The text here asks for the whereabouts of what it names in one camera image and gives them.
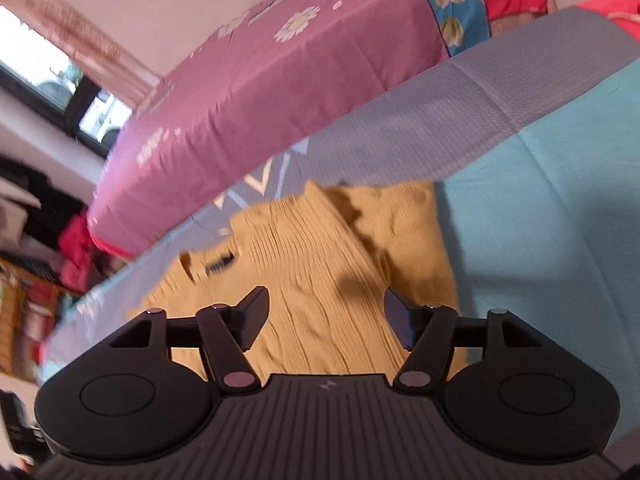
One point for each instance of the blue grey striped bedsheet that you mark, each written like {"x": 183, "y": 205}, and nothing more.
{"x": 525, "y": 200}

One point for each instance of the dark clothes pile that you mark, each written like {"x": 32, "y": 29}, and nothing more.
{"x": 40, "y": 200}

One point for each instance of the pink red cloth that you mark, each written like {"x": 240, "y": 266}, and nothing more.
{"x": 615, "y": 12}

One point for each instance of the pink patterned curtain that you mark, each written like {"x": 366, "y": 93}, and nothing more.
{"x": 85, "y": 35}

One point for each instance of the window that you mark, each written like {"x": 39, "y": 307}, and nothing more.
{"x": 45, "y": 85}

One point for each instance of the red clothes pile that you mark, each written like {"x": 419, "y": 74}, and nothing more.
{"x": 77, "y": 250}

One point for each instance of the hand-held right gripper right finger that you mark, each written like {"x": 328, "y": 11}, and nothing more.
{"x": 397, "y": 317}

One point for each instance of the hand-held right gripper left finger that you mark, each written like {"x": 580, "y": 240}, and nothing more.
{"x": 255, "y": 317}

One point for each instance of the pink floral quilt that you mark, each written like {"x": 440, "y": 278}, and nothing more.
{"x": 280, "y": 95}

